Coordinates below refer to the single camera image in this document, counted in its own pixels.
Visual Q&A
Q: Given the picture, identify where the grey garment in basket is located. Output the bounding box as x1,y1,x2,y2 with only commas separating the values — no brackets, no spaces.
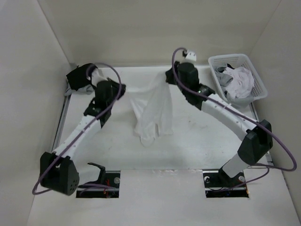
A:
215,65,233,87

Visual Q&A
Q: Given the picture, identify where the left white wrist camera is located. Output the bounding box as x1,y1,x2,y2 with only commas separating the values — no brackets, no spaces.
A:
91,68,107,86

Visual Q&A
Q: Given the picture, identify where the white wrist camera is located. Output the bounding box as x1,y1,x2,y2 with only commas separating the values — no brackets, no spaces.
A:
91,68,107,86
182,49,197,63

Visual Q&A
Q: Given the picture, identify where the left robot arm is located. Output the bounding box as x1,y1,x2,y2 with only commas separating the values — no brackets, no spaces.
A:
38,79,126,196

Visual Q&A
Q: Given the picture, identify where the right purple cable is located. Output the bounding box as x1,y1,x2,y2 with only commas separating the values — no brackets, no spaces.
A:
173,47,297,172

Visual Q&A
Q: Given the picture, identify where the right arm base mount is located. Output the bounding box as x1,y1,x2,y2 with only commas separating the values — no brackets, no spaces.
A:
202,169,249,198

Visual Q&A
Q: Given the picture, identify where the purple cable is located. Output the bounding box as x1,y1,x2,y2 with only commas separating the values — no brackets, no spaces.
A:
32,62,123,195
173,47,297,172

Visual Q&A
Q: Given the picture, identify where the folded grey tank top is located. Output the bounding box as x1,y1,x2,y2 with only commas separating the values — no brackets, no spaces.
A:
64,83,94,97

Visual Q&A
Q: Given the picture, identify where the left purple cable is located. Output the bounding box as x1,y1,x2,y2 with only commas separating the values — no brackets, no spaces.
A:
32,62,123,195

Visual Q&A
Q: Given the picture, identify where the white tank top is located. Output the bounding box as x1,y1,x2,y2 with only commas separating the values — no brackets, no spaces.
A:
126,73,173,147

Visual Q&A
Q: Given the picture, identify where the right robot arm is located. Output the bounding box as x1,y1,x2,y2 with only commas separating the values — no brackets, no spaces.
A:
165,61,273,187

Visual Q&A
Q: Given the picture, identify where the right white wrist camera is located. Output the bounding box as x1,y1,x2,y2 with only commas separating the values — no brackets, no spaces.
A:
182,49,197,63

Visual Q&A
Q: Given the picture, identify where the folded black tank top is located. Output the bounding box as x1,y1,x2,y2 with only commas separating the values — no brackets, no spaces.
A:
66,63,97,90

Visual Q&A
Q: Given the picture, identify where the white clothes pile in basket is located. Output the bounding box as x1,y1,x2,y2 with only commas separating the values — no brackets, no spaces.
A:
225,67,254,99

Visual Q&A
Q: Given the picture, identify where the white plastic laundry basket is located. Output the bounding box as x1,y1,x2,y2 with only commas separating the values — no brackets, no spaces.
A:
208,54,268,109

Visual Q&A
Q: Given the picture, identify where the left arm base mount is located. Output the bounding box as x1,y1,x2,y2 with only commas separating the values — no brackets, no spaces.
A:
76,162,121,199

